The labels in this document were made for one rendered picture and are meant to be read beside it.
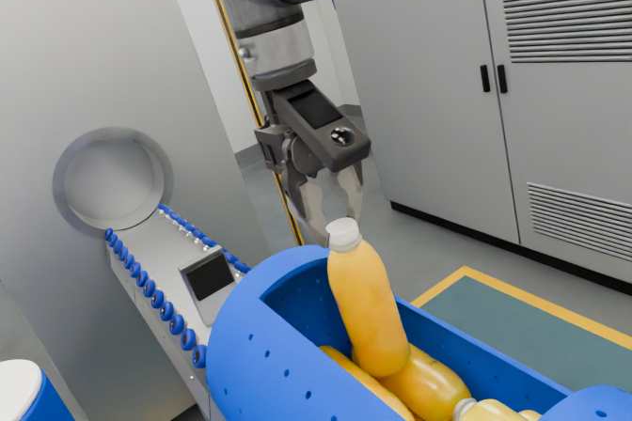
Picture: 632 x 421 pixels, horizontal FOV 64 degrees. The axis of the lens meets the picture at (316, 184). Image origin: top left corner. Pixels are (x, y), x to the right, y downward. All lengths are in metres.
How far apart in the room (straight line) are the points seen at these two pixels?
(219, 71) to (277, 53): 4.60
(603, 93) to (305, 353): 1.71
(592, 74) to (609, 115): 0.16
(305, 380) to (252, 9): 0.36
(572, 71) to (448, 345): 1.54
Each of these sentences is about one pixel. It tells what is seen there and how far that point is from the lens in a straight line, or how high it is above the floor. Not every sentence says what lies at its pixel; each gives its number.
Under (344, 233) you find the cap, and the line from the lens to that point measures 0.59.
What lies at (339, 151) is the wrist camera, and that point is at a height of 1.40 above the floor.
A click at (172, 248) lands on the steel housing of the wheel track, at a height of 0.93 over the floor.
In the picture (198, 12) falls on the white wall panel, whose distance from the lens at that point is 5.09.
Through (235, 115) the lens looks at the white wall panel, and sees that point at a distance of 5.19.
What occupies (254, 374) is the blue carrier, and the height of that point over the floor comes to 1.19.
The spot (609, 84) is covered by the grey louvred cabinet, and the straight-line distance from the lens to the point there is 2.06.
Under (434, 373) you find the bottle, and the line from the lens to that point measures 0.68.
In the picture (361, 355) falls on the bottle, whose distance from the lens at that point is 0.68.
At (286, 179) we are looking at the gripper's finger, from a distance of 0.55.
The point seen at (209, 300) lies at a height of 0.98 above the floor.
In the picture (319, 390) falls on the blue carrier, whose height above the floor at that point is 1.21.
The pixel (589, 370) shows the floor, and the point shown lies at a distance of 2.19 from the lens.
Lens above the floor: 1.56
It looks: 22 degrees down
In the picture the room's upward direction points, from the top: 17 degrees counter-clockwise
